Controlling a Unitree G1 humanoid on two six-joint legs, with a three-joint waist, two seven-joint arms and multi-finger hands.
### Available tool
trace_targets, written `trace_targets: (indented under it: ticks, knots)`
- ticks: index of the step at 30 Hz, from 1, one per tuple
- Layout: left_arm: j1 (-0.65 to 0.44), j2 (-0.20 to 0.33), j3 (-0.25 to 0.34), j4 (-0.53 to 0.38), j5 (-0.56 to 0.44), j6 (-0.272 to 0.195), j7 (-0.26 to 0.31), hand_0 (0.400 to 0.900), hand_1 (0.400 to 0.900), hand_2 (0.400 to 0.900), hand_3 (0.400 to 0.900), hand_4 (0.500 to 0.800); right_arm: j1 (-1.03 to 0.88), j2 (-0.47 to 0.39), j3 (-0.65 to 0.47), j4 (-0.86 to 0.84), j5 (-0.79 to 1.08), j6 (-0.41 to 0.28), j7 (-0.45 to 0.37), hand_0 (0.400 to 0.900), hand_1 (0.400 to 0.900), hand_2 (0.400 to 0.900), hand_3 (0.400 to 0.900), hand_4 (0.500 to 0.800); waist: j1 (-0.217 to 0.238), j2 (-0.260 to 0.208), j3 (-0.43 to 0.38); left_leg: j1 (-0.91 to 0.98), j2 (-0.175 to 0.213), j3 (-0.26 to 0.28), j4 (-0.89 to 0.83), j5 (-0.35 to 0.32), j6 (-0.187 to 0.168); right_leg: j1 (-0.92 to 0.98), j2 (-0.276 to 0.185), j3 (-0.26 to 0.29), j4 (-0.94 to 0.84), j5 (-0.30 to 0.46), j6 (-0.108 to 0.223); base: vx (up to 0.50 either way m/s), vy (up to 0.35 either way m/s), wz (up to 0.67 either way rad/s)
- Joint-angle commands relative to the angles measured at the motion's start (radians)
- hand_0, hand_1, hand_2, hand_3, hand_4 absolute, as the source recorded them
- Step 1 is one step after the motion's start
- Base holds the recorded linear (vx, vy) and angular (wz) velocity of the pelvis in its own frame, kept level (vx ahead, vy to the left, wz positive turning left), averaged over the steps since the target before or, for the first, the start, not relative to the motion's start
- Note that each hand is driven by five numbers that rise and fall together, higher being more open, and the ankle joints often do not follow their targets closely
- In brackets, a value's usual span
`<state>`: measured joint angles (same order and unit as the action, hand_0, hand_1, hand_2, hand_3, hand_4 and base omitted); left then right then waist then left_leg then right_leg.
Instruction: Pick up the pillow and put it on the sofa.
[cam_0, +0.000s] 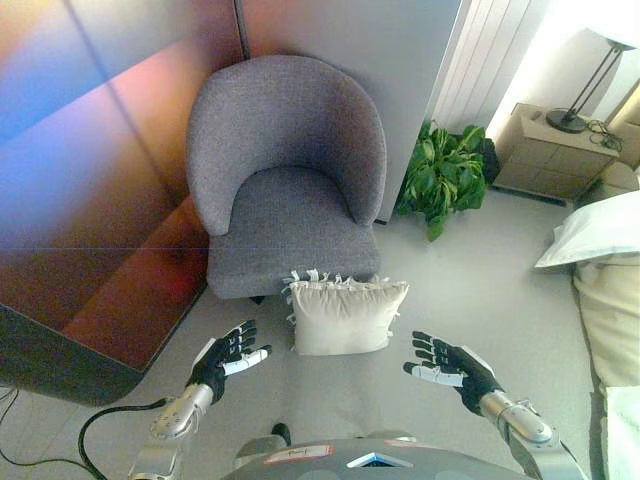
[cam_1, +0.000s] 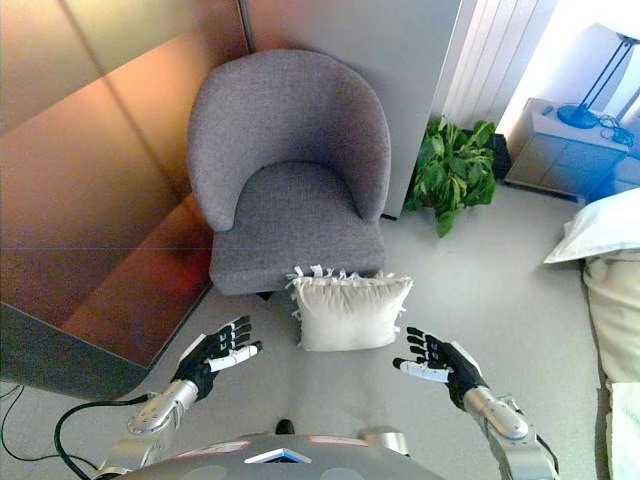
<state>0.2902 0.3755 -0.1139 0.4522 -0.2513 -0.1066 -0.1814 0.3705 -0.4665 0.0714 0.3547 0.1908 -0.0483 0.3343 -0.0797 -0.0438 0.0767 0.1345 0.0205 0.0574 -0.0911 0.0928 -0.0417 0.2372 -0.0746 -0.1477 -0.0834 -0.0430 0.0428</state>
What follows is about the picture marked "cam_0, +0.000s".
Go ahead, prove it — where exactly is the tangled dark charger cable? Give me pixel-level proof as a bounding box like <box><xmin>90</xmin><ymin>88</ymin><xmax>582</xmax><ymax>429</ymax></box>
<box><xmin>584</xmin><ymin>117</ymin><xmax>624</xmax><ymax>150</ymax></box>

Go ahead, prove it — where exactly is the white bed pillow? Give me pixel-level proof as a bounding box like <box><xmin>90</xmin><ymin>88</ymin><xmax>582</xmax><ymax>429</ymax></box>
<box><xmin>533</xmin><ymin>188</ymin><xmax>640</xmax><ymax>271</ymax></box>

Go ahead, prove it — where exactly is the black table lamp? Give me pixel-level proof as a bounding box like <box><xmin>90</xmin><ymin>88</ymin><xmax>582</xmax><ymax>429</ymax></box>
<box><xmin>545</xmin><ymin>27</ymin><xmax>639</xmax><ymax>134</ymax></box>

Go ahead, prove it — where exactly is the bed with cream duvet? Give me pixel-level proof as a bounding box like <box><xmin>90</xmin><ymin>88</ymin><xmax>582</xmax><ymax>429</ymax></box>
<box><xmin>572</xmin><ymin>254</ymin><xmax>640</xmax><ymax>480</ymax></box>

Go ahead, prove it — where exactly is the beige nightstand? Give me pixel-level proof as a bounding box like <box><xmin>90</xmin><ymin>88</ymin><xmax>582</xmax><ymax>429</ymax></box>
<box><xmin>492</xmin><ymin>102</ymin><xmax>621</xmax><ymax>206</ymax></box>

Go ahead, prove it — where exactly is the grey robot torso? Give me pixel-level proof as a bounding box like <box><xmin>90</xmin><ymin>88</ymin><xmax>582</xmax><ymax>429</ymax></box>
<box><xmin>217</xmin><ymin>437</ymin><xmax>544</xmax><ymax>480</ymax></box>

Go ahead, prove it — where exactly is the thin black cable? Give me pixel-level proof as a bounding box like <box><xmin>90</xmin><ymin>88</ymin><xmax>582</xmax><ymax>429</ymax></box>
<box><xmin>0</xmin><ymin>387</ymin><xmax>91</xmax><ymax>471</ymax></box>

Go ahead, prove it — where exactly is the black plant pot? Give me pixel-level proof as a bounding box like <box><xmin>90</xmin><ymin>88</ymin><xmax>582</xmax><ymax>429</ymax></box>
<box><xmin>477</xmin><ymin>137</ymin><xmax>502</xmax><ymax>184</ymax></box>

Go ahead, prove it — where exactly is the thick black cable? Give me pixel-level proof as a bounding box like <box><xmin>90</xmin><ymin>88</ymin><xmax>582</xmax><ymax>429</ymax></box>
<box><xmin>77</xmin><ymin>397</ymin><xmax>176</xmax><ymax>480</ymax></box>

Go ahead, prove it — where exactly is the white ribbed panel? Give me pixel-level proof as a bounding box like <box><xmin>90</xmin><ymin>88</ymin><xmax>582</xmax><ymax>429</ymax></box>
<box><xmin>429</xmin><ymin>0</ymin><xmax>549</xmax><ymax>134</ymax></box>

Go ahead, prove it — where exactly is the grey fabric armchair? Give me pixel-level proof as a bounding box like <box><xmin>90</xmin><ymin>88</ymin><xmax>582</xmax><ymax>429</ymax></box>
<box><xmin>185</xmin><ymin>54</ymin><xmax>389</xmax><ymax>301</ymax></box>

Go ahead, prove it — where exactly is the cream tasselled pillow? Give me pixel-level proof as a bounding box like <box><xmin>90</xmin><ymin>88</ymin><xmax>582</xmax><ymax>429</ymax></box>
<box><xmin>279</xmin><ymin>268</ymin><xmax>410</xmax><ymax>357</ymax></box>

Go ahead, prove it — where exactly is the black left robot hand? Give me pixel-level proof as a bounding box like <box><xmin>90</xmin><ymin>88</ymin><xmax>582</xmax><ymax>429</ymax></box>
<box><xmin>189</xmin><ymin>319</ymin><xmax>273</xmax><ymax>404</ymax></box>

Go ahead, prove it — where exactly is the green leafy houseplant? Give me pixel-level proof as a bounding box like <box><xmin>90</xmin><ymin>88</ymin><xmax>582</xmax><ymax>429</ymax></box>
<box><xmin>397</xmin><ymin>119</ymin><xmax>494</xmax><ymax>244</ymax></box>

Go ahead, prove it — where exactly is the silver left robot leg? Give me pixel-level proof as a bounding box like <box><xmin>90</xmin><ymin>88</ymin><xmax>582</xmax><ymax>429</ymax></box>
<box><xmin>234</xmin><ymin>422</ymin><xmax>292</xmax><ymax>459</ymax></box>

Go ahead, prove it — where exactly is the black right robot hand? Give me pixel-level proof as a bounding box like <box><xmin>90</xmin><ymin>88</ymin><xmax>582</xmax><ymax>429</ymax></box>
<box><xmin>402</xmin><ymin>329</ymin><xmax>505</xmax><ymax>417</ymax></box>

